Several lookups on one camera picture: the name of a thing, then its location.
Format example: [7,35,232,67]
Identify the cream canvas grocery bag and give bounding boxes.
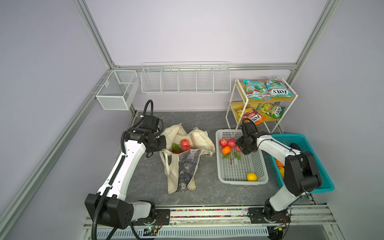
[160,124,216,194]

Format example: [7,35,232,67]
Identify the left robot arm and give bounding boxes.
[85,100,167,240]

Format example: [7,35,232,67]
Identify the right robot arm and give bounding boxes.
[236,118,323,223]

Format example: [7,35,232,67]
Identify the orange Fox's candy bag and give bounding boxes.
[234,105,265,125]

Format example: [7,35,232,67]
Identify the green Fox's candy bag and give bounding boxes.
[257,103,285,119]

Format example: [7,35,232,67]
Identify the pink green candy bag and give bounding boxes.
[243,80,271,101]

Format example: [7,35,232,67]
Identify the teal Fox's candy bag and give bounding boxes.
[266,78,293,98]

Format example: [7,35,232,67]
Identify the green leafy twig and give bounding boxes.
[223,152,242,165]

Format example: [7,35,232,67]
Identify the orange tangerine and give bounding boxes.
[222,146,231,155]

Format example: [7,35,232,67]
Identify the white plastic fruit basket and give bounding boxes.
[215,129,269,186]

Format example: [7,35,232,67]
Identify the yellow lemon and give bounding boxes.
[247,173,258,182]

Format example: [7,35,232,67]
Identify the orange carrot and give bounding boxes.
[275,159,284,168]

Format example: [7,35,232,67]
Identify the teal plastic vegetable basket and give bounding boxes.
[268,133,336,194]

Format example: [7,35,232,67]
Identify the yellow orange squash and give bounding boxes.
[279,167,285,179]

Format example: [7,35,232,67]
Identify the purple eggplant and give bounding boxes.
[290,143,301,151]

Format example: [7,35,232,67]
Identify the white wire two-tier shelf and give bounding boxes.
[225,76,298,134]

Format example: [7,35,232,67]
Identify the small white mesh wall basket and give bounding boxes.
[96,70,140,111]

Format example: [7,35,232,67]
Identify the long white wire wall basket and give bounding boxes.
[141,62,232,95]

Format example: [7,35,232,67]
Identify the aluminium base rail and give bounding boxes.
[79,205,343,240]

